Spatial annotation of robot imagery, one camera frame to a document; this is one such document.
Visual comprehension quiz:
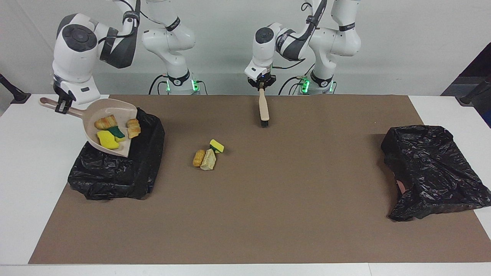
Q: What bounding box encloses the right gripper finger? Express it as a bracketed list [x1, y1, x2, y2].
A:
[55, 98, 74, 114]

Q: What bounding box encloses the beige hand brush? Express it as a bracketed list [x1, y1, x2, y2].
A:
[257, 87, 270, 128]

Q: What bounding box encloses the pale yellow foam chunk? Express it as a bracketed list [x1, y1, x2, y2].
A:
[94, 115, 119, 130]
[200, 148, 217, 171]
[126, 118, 142, 139]

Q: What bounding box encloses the beige plastic dustpan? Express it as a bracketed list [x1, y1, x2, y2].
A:
[40, 97, 138, 158]

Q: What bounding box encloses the black bag lined bin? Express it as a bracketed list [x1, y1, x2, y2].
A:
[381, 124, 491, 222]
[68, 107, 166, 201]

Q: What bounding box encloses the black stand foot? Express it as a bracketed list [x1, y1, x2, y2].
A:
[455, 75, 491, 107]
[0, 73, 32, 105]

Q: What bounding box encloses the brown table mat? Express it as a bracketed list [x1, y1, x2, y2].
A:
[29, 95, 491, 265]

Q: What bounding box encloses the black left base cable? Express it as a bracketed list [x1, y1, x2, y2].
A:
[278, 75, 307, 95]

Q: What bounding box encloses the black base cable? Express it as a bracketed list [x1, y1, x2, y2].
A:
[278, 75, 307, 95]
[148, 74, 169, 95]

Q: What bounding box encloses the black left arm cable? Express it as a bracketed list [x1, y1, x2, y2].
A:
[270, 0, 328, 70]

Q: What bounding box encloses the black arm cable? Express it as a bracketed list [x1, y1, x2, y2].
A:
[98, 0, 169, 44]
[270, 0, 328, 70]

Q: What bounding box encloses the black right base cable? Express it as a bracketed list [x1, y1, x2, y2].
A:
[148, 74, 169, 95]

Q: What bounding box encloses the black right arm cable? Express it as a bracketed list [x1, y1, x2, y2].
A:
[98, 0, 169, 44]

